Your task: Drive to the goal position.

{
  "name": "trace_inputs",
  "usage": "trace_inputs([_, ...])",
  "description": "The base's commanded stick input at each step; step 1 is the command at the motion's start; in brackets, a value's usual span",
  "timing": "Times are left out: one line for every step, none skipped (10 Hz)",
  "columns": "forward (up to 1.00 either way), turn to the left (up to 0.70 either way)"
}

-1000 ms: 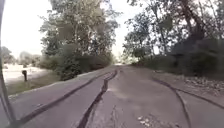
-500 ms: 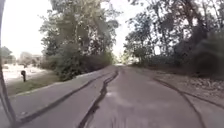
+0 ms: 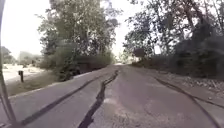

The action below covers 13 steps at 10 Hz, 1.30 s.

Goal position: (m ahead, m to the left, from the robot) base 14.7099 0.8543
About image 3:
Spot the short dark post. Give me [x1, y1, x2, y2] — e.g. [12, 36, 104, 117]
[18, 70, 25, 83]

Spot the grey asphalt road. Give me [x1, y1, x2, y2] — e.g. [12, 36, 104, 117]
[0, 63, 224, 128]

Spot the grass verge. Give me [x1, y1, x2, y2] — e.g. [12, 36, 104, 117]
[5, 70, 64, 98]

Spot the leaf-strewn dirt verge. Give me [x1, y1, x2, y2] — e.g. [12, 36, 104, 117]
[133, 65, 224, 100]

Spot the row of trees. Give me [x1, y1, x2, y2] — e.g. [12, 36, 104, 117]
[35, 0, 123, 82]
[121, 0, 224, 80]

